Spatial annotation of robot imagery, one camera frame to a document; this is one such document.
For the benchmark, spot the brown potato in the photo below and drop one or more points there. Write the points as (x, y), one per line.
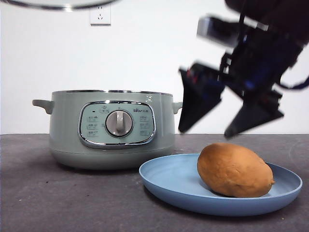
(234, 169)

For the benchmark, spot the glass lid with green knob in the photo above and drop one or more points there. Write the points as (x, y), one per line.
(70, 6)

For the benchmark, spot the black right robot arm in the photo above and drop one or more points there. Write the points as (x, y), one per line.
(265, 60)

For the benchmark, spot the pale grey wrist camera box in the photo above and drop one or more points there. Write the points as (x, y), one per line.
(206, 26)

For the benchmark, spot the pale green electric steamer pot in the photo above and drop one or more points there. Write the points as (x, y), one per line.
(65, 125)

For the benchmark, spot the blue round plate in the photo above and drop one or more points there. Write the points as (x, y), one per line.
(169, 178)

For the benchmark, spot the white wall socket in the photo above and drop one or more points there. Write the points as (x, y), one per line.
(101, 17)

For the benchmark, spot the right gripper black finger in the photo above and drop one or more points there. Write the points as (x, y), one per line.
(253, 118)
(198, 104)

